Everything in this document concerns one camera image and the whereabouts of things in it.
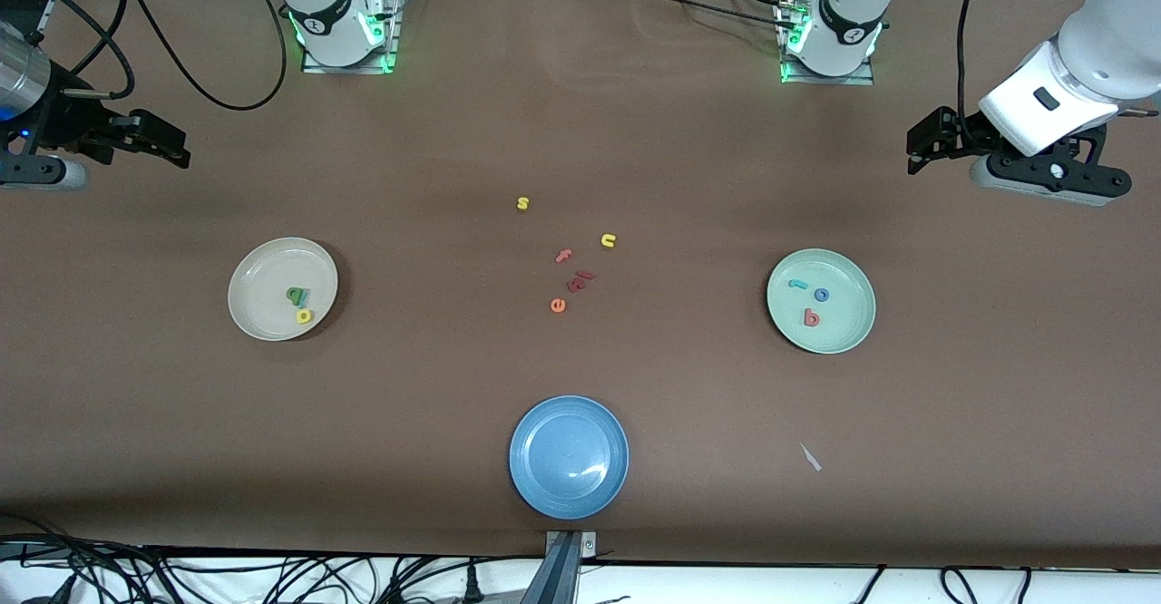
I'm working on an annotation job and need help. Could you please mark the beige brown plate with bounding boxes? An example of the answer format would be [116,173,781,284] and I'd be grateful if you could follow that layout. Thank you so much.
[228,238,339,342]

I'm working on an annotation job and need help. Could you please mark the pale green plate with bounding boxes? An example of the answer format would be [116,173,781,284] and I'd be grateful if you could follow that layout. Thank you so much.
[766,248,877,355]

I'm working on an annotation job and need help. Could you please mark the brown table cover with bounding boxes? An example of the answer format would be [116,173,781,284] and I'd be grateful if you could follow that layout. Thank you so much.
[0,0,1161,569]

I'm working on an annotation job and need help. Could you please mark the blue plate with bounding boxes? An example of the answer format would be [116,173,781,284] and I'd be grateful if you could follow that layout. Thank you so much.
[509,395,629,521]

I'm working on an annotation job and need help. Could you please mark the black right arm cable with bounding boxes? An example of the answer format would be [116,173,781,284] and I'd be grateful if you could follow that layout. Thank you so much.
[0,0,288,112]

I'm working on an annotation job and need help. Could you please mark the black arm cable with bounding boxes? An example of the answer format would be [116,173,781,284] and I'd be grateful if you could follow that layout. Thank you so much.
[0,0,288,112]
[956,0,995,147]

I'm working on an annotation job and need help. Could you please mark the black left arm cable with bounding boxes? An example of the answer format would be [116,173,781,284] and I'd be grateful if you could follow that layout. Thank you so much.
[956,0,995,147]

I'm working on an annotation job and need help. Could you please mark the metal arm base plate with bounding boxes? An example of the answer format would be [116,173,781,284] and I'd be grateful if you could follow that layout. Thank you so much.
[776,0,876,86]
[301,0,405,74]

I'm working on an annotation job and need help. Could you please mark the black cable across table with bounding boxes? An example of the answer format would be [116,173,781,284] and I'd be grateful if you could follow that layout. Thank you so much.
[635,0,799,29]

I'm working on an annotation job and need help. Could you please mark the black cable tangle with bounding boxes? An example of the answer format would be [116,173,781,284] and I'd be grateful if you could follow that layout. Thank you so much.
[0,513,545,604]

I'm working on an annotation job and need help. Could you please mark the looped black cable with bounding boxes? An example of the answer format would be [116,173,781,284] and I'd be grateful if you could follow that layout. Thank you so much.
[939,566,1035,604]

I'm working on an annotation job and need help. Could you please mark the grey metal mount post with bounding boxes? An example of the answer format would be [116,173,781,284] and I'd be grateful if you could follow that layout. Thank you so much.
[520,530,600,604]

